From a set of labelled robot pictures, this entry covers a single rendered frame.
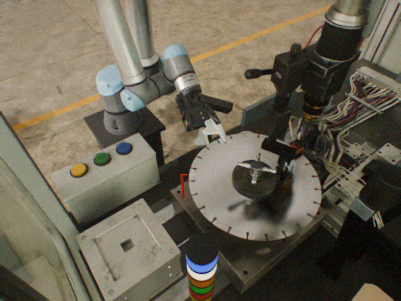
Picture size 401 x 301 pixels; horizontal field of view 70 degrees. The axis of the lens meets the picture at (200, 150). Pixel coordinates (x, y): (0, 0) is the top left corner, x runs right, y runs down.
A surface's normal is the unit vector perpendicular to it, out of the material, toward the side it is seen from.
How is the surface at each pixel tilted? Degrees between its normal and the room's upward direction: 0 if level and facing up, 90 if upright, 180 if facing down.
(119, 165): 0
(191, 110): 32
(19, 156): 90
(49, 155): 0
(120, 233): 0
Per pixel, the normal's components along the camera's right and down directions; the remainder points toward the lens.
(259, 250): 0.00, -0.67
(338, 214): -0.80, 0.44
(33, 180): 0.60, 0.60
